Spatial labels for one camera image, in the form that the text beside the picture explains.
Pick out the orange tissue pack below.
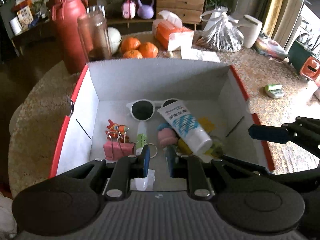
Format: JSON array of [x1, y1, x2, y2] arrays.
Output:
[[152, 10, 194, 51]]

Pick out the red white cardboard box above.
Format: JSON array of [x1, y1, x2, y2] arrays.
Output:
[[50, 59, 274, 177]]

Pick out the green orange tissue box holder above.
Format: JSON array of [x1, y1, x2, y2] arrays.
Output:
[[288, 41, 319, 87]]

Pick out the small clear plastic case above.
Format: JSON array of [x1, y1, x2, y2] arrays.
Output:
[[130, 170, 155, 191]]

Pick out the red charm keychain with ring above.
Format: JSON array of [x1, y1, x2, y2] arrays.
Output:
[[105, 119, 130, 143]]

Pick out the clear plastic bag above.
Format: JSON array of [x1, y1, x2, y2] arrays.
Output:
[[196, 10, 244, 53]]

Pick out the orange fruit left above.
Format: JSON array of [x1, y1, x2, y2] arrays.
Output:
[[120, 37, 141, 53]]

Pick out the white sunglasses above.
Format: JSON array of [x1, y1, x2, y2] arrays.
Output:
[[126, 98, 178, 121]]

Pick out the white paper sheet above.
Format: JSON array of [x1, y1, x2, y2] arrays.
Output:
[[181, 48, 221, 63]]

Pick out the orange fruit right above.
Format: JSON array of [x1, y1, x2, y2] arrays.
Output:
[[139, 42, 158, 58]]

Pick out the purple kettlebell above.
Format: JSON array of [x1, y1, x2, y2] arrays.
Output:
[[137, 0, 155, 20]]

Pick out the wooden tv cabinet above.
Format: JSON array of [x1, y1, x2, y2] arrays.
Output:
[[88, 0, 206, 28]]

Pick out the clear glass tumbler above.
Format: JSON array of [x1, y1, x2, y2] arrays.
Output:
[[77, 11, 112, 62]]

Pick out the small white green tube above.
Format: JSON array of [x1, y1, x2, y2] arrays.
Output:
[[136, 121, 148, 155]]

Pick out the orange fruit front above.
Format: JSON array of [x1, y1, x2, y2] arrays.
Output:
[[123, 49, 143, 59]]

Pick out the blue white cream tube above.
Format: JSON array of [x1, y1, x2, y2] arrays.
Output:
[[157, 100, 213, 155]]

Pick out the orange fruit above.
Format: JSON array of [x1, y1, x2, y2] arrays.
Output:
[[139, 42, 158, 58], [120, 37, 141, 53], [123, 49, 143, 59]]

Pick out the white round melon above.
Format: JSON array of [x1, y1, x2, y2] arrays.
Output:
[[107, 27, 122, 55]]

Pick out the white jug with handle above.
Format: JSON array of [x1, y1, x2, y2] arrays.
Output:
[[237, 15, 263, 48]]

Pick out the red water bottle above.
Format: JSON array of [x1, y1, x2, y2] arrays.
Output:
[[47, 0, 88, 74]]

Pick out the pink toy case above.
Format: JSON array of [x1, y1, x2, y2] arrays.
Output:
[[121, 0, 136, 20]]

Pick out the pink binder clip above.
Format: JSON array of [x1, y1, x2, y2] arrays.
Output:
[[103, 139, 135, 161]]

